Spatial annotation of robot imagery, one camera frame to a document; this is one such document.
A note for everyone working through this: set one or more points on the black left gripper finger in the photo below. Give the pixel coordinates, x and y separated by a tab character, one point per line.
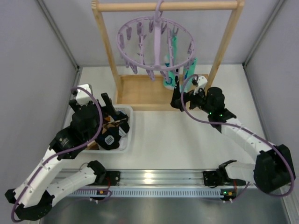
75	106
108	108

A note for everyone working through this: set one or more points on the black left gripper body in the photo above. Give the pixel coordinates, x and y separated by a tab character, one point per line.
89	108

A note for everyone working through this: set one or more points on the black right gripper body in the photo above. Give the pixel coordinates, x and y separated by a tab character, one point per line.
184	98

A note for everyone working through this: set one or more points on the brown argyle sock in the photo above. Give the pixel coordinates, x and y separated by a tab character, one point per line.
109	122

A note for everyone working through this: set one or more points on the black white striped sock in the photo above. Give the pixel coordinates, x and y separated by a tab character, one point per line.
176	101

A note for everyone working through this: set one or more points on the brown striped sock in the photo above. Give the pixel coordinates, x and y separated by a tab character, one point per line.
92	146

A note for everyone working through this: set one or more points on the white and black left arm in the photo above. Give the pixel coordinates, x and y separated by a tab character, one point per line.
35	198

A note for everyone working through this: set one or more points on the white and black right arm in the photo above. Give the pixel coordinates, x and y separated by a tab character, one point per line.
272	166

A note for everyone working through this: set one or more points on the purple round clip hanger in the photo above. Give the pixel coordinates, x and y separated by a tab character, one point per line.
158	25

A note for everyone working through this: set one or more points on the wooden hanging rack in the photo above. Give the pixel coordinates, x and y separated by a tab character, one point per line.
138	90

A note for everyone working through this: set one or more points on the mint green sock right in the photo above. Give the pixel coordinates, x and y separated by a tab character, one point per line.
189	70

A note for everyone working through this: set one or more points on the white plastic basket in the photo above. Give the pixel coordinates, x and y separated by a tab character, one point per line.
125	142

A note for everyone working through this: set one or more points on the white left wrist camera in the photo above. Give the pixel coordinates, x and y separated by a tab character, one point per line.
81	97

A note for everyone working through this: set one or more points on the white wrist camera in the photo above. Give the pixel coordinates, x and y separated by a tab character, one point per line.
81	97
199	82

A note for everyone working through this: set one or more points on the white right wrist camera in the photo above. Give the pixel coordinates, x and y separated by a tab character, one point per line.
199	82

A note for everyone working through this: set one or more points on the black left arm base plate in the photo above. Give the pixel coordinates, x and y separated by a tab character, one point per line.
111	178

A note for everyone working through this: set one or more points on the grey slotted cable duct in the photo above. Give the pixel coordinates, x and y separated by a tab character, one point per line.
167	192

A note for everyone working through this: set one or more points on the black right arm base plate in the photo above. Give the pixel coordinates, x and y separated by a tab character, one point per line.
216	178

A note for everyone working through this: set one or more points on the aluminium mounting rail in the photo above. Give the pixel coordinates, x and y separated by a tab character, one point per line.
147	178

